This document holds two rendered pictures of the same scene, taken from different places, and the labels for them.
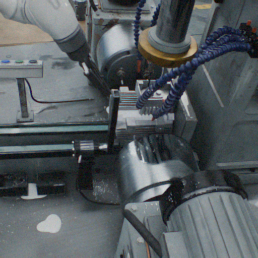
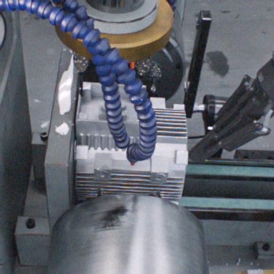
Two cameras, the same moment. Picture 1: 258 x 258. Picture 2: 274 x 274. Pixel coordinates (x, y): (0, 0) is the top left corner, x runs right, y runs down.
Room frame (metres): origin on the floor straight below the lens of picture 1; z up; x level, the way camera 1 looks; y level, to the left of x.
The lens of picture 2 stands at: (1.57, 0.14, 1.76)
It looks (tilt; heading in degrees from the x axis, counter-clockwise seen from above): 46 degrees down; 192
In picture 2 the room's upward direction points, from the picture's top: 6 degrees clockwise
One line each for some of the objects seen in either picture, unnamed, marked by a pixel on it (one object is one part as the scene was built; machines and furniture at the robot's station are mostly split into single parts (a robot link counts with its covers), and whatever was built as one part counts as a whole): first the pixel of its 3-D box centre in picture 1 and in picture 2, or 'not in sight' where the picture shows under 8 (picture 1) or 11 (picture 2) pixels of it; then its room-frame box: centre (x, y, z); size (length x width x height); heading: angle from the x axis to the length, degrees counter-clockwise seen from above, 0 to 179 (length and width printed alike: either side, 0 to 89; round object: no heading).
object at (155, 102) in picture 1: (154, 97); (111, 116); (0.93, -0.06, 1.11); 0.12 x 0.11 x 0.07; 106
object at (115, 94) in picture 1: (112, 124); (196, 68); (0.76, 0.06, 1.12); 0.04 x 0.03 x 0.26; 107
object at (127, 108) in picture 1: (139, 117); (129, 151); (0.92, -0.02, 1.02); 0.20 x 0.19 x 0.19; 106
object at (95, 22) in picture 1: (117, 33); not in sight; (1.49, 0.15, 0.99); 0.35 x 0.31 x 0.37; 17
